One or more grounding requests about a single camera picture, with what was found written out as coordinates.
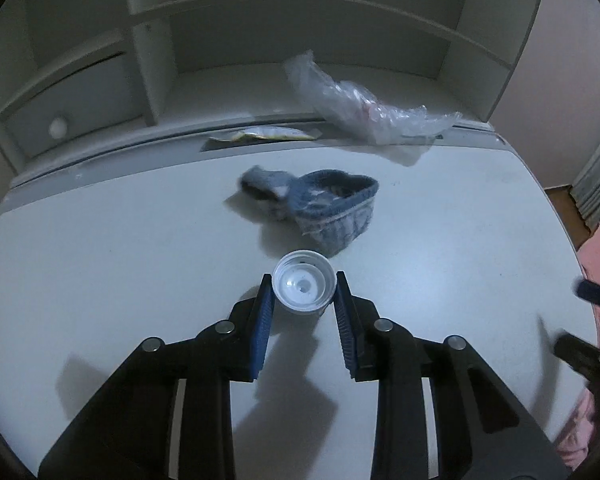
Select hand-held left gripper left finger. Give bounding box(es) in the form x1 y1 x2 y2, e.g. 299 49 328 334
37 272 277 480

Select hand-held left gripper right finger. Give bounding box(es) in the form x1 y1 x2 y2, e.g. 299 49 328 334
334 270 571 480

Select white bottle cap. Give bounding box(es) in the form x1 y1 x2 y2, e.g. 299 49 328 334
271 250 338 317

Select blue knitted basket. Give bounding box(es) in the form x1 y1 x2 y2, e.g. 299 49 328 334
286 170 381 259

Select blue grey knitted sock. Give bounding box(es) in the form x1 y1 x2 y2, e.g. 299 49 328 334
239 165 296 222

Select yellow white sachet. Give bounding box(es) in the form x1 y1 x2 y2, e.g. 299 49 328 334
209 127 323 142

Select clear plastic bag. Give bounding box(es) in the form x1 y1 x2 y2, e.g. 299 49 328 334
282 50 463 146

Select white drawer with knob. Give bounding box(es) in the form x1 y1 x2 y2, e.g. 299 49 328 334
2 52 146 158

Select white desk hutch shelf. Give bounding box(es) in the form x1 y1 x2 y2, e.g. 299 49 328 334
0 0 548 161

